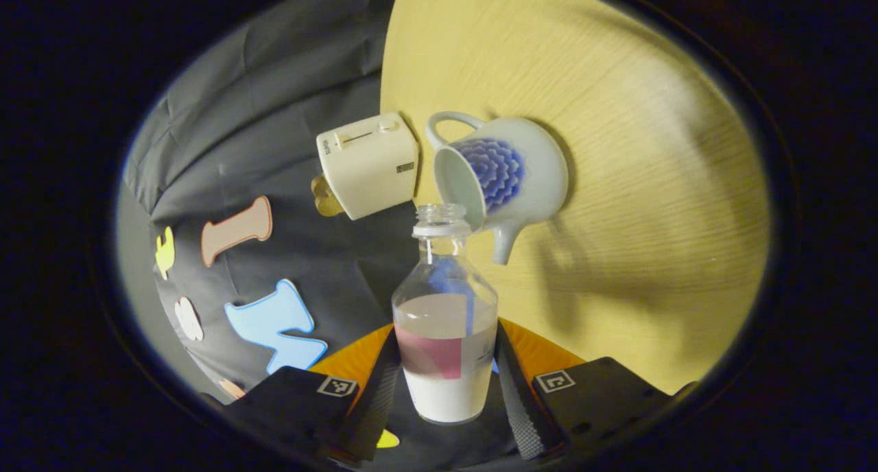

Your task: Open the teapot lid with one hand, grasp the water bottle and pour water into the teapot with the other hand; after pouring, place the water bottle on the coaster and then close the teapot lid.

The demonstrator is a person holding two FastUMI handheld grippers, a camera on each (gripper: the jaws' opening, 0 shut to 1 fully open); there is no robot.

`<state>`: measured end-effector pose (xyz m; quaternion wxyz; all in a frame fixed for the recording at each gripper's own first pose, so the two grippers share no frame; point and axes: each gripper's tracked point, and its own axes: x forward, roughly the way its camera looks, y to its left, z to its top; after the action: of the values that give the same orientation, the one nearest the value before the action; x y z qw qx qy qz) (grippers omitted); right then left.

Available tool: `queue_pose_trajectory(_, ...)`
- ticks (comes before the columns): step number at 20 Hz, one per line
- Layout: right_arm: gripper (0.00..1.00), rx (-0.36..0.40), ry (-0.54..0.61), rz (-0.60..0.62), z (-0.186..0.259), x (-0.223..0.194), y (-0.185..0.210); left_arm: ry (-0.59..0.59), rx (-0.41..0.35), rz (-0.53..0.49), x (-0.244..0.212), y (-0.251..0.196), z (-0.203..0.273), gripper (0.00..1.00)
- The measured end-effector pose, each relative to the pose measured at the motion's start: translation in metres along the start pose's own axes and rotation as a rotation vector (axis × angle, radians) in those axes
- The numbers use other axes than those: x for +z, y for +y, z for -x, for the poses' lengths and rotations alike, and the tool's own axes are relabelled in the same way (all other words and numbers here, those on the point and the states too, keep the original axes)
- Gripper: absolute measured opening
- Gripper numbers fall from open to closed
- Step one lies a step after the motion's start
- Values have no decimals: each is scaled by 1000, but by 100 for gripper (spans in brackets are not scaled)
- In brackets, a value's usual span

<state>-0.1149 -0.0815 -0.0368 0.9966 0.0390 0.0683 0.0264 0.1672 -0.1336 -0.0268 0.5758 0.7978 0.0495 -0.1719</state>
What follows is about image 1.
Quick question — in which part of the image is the clear plastic water bottle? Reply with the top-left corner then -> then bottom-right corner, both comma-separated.
392,203 -> 499,425

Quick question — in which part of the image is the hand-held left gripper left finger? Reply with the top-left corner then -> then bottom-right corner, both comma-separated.
223,324 -> 402,467

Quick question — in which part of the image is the white blue-patterned teacup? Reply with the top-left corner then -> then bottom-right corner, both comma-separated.
425,111 -> 570,266

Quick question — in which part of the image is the black backdrop cloth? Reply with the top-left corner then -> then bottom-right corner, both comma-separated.
120,0 -> 522,472

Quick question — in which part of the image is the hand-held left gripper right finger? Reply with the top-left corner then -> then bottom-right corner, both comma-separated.
494,320 -> 676,462

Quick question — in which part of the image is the white toaster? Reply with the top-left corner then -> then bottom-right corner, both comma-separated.
316,112 -> 420,221

